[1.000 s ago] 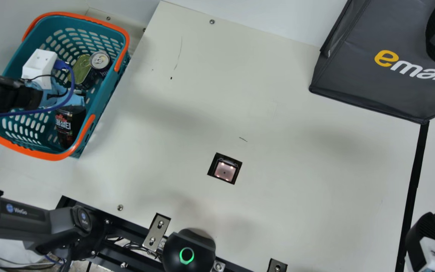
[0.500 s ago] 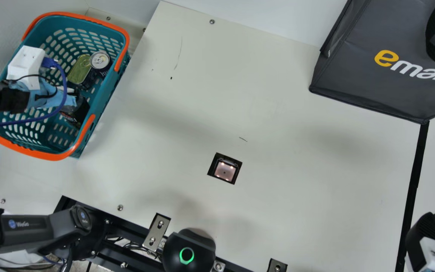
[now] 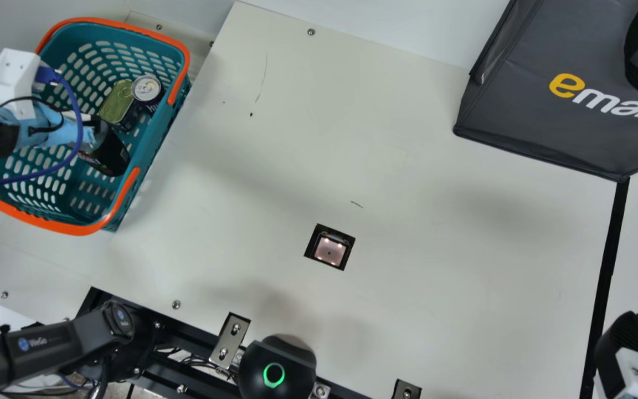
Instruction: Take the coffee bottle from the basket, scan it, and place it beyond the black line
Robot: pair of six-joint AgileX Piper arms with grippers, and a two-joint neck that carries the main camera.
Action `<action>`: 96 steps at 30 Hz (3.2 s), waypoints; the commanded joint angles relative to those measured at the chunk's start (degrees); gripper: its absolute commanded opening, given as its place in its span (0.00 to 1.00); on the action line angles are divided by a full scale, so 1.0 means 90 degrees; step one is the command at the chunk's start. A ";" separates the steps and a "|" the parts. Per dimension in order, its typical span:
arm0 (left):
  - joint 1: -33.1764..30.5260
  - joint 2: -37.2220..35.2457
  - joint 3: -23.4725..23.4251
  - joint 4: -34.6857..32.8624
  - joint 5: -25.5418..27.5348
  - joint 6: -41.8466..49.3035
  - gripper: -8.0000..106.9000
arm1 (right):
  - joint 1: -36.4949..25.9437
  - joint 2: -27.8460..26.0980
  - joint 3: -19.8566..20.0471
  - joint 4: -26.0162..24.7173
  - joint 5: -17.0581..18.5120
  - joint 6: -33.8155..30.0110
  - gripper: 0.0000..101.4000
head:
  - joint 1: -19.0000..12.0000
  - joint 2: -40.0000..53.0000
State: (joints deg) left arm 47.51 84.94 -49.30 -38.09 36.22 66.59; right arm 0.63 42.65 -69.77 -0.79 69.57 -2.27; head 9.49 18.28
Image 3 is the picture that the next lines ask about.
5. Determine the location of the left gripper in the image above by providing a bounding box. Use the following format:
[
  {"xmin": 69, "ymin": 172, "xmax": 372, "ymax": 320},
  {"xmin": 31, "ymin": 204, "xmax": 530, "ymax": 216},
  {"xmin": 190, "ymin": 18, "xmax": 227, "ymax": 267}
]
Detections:
[{"xmin": 0, "ymin": 103, "xmax": 99, "ymax": 151}]

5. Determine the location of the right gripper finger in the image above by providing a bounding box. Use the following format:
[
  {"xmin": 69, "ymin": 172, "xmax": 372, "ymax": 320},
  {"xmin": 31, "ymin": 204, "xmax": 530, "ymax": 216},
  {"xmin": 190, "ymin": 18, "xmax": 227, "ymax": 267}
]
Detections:
[{"xmin": 595, "ymin": 311, "xmax": 638, "ymax": 399}]

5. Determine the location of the dark coffee bottle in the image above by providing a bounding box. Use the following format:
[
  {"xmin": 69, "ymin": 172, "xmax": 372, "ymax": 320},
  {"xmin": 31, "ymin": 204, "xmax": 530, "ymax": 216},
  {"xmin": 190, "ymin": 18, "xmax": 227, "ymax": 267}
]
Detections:
[{"xmin": 78, "ymin": 117, "xmax": 131, "ymax": 178}]

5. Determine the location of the teal shopping basket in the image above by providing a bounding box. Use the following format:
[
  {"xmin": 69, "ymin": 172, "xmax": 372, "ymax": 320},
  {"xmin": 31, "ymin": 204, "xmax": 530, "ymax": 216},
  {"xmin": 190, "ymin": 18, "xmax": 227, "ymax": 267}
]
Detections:
[{"xmin": 0, "ymin": 17, "xmax": 192, "ymax": 237}]

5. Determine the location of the black strip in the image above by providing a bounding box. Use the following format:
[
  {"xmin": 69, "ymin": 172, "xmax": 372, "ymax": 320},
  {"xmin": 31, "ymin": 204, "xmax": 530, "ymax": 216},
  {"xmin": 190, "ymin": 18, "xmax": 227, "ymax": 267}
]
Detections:
[{"xmin": 580, "ymin": 177, "xmax": 630, "ymax": 399}]

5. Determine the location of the rectangular tin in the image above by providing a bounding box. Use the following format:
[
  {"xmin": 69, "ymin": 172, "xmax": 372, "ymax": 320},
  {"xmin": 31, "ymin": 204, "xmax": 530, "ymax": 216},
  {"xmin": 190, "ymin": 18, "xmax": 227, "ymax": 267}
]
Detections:
[{"xmin": 97, "ymin": 79, "xmax": 143, "ymax": 134}]

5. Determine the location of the silver top can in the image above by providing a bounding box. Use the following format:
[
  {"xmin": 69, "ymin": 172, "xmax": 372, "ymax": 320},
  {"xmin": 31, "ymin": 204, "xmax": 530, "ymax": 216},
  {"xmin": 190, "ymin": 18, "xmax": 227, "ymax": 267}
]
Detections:
[{"xmin": 131, "ymin": 74, "xmax": 164, "ymax": 115}]

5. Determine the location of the small square scanner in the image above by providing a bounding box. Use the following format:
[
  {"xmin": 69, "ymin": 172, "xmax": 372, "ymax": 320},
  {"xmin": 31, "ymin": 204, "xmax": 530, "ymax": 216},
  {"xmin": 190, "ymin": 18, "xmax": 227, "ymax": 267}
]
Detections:
[{"xmin": 303, "ymin": 223, "xmax": 356, "ymax": 271}]

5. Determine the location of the black device with green light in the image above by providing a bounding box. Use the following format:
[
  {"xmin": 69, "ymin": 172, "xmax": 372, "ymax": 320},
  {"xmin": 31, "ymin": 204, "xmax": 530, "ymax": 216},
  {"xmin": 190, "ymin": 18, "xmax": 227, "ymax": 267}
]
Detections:
[{"xmin": 238, "ymin": 334, "xmax": 318, "ymax": 399}]

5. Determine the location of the blue cable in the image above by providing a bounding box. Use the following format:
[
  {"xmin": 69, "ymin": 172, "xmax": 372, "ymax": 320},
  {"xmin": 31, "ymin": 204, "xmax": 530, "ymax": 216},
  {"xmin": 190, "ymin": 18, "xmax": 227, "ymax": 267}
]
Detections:
[{"xmin": 0, "ymin": 65, "xmax": 84, "ymax": 195}]

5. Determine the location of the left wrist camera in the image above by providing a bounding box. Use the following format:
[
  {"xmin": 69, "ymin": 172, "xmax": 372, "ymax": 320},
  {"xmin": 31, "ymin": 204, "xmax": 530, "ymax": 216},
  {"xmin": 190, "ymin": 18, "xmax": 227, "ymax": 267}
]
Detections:
[{"xmin": 0, "ymin": 48, "xmax": 43, "ymax": 120}]

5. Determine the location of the dark grey bag with straps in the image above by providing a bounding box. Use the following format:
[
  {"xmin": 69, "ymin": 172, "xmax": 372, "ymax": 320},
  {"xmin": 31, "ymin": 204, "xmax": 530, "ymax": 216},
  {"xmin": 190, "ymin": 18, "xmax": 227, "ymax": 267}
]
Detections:
[{"xmin": 453, "ymin": 0, "xmax": 638, "ymax": 182}]

